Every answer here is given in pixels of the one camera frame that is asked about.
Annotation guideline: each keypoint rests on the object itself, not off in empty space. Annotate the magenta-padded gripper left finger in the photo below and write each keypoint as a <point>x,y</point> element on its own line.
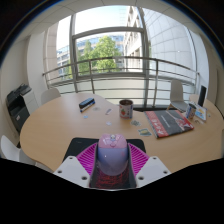
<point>70,168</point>

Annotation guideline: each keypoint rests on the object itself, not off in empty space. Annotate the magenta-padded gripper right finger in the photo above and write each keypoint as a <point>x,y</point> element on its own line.
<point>152,168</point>

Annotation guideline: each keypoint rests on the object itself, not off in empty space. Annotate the black stapler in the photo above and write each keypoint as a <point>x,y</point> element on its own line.
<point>86,103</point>

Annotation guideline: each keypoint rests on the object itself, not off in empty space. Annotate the black upright box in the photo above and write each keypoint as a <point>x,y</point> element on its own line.
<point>202,96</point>

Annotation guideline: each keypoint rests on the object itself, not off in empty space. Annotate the red and black magazine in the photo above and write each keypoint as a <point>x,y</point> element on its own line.
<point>168,124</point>

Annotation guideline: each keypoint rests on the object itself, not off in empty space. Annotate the black mouse pad red print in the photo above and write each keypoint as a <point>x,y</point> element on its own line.
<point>78,145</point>

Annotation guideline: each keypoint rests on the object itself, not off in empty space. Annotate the black and white printer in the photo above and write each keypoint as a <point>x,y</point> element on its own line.
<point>18,106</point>

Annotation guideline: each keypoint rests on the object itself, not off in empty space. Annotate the pink and lilac computer mouse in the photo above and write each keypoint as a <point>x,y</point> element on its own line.
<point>112,156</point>

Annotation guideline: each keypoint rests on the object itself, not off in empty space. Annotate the white plastic chair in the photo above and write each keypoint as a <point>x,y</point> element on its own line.
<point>11,150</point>
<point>177,95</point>
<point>50,95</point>

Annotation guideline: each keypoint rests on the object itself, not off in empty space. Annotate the strawberry print mug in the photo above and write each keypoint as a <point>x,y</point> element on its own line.
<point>126,109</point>

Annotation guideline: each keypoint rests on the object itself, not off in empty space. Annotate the grey metal railing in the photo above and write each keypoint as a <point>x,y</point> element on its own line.
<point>156,83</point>

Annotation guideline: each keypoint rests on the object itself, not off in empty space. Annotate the white window frame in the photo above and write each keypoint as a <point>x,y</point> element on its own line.
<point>72,50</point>

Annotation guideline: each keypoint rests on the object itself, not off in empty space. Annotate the small printed card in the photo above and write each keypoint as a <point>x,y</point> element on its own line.
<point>144,132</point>
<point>135,123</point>

